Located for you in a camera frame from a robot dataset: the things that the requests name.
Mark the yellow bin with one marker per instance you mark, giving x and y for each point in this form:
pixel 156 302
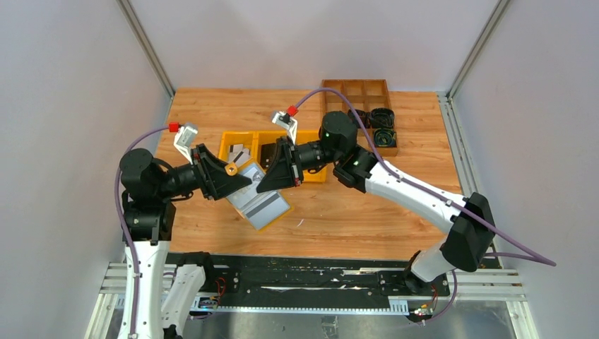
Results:
pixel 238 140
pixel 311 156
pixel 262 137

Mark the yellow bin left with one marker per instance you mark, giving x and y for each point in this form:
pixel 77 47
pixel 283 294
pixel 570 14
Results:
pixel 238 140

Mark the black green coiled belt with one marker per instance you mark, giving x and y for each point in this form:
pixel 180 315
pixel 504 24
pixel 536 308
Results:
pixel 384 138

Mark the yellow bin right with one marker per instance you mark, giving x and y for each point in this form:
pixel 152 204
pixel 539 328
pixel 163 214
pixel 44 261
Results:
pixel 311 156

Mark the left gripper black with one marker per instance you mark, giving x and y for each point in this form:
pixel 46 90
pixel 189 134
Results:
pixel 204 171

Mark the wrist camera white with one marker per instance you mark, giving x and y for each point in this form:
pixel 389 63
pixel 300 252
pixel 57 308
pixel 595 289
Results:
pixel 184 138
pixel 287 122

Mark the brown wooden compartment tray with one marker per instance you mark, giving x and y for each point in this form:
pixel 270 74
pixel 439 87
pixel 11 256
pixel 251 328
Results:
pixel 364 94

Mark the yellow bin middle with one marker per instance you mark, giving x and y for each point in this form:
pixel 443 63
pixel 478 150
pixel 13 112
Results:
pixel 262 137

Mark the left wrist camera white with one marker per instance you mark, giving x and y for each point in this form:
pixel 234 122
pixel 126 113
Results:
pixel 184 138

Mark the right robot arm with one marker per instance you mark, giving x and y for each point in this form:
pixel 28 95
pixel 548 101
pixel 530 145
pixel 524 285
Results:
pixel 461 218

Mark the silver cards in bin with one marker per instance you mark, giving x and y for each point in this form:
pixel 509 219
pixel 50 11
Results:
pixel 238 154

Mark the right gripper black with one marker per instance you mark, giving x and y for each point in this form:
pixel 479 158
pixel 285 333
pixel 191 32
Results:
pixel 292 161

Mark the black cards in bin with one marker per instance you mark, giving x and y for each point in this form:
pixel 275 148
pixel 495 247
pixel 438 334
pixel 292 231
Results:
pixel 267 153

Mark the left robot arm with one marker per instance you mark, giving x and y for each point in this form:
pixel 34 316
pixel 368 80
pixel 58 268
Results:
pixel 151 188

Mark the black coiled belt left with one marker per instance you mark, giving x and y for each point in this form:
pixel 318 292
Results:
pixel 359 117

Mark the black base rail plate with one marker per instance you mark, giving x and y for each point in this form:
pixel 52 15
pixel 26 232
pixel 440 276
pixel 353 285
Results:
pixel 307 283

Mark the black coiled belt right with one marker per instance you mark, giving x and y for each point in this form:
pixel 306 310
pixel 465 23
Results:
pixel 381 118

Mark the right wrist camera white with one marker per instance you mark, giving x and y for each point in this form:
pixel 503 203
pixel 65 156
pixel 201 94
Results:
pixel 287 122

